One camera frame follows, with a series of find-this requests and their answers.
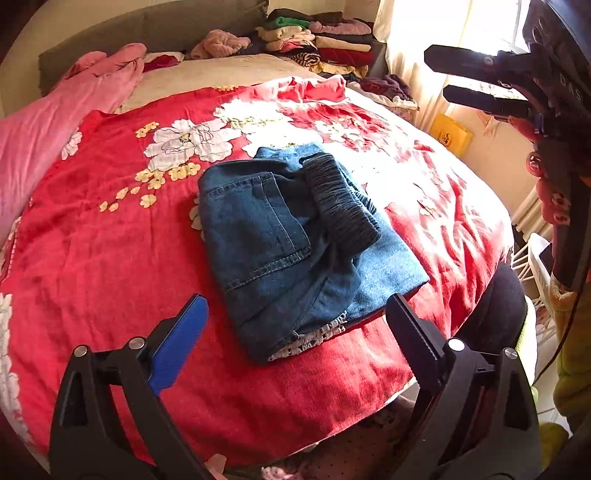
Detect pink blanket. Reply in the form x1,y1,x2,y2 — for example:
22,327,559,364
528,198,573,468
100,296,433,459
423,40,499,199
0,43,148,241

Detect purple cloth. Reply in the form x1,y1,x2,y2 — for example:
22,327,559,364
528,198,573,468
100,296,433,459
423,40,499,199
360,74,414,102

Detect person's black-clad leg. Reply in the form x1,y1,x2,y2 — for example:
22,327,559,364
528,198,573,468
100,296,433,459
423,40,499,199
455,263,529,356

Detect beige pillow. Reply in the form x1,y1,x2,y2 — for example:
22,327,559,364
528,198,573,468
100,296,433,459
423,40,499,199
115,53,333,114

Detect stack of folded clothes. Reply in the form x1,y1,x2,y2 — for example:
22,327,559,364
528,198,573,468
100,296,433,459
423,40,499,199
254,8,377,77

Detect yellow bag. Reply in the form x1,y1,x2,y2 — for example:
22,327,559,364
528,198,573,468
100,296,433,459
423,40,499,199
429,113,474,158

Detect person's right hand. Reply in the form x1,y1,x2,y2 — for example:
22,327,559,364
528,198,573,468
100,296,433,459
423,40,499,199
508,115,575,227

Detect red floral blanket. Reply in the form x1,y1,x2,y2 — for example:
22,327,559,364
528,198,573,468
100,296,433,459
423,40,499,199
0,74,515,467

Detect dark red cloth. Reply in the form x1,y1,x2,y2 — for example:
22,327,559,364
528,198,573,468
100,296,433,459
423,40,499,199
143,52,185,72

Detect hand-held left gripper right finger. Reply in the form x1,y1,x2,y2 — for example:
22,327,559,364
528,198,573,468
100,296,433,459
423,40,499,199
385,293,543,480

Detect grey-green headboard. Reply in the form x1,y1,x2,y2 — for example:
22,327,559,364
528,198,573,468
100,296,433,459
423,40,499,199
39,0,278,93

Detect white wire rack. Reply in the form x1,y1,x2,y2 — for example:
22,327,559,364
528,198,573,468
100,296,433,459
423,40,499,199
510,233,559,342

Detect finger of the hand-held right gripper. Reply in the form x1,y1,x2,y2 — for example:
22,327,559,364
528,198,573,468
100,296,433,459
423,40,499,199
424,44,536,88
442,85,539,121

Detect pink fluffy cloth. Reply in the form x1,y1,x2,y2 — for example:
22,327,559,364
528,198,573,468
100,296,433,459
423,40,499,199
191,29,252,60

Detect green garment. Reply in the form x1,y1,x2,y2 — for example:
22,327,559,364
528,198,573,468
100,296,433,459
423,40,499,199
522,272,591,467

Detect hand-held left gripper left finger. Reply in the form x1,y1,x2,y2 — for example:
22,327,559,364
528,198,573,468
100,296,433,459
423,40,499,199
48,293,218,480

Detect cream curtain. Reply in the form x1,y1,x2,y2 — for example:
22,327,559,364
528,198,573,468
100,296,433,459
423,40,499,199
374,0,522,139

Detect blue denim pants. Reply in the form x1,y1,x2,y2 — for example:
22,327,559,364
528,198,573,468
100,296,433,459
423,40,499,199
189,142,430,363

